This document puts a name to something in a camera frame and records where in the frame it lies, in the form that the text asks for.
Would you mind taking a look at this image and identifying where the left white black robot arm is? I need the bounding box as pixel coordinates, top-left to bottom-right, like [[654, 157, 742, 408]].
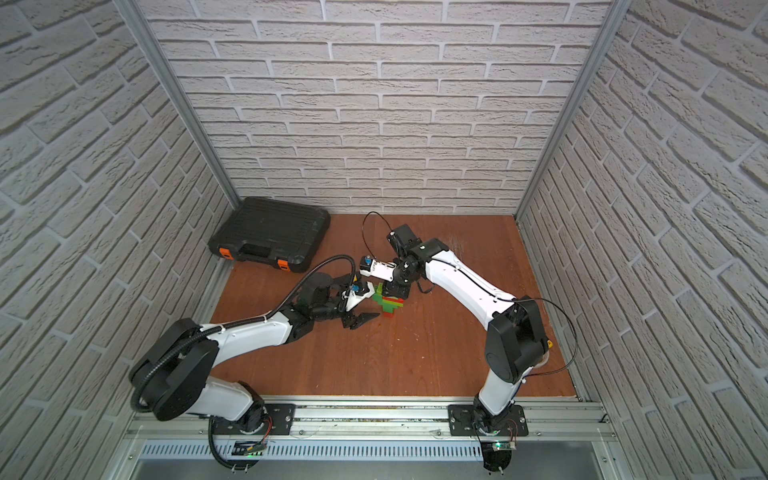
[[128, 273, 375, 434]]

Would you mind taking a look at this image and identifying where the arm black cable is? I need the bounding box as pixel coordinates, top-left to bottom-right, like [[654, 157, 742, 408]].
[[361, 211, 578, 378], [129, 254, 358, 415]]

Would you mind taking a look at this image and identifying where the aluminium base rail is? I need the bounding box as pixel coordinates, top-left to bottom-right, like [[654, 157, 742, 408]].
[[113, 396, 624, 469]]

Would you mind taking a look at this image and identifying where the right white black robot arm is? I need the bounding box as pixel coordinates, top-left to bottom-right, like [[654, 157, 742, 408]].
[[360, 225, 551, 431]]

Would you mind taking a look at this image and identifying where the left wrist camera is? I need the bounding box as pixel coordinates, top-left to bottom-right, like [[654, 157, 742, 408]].
[[345, 281, 375, 312]]

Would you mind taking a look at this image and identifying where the black plastic tool case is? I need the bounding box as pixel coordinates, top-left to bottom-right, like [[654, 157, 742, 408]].
[[208, 197, 331, 273]]

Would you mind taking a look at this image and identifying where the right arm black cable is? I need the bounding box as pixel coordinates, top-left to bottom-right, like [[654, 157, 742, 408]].
[[361, 211, 578, 378]]

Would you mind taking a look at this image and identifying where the dark green long lego brick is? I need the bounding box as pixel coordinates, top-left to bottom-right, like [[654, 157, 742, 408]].
[[381, 297, 404, 313]]

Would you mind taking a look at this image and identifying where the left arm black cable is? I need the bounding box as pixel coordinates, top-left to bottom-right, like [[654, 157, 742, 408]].
[[129, 254, 358, 415]]

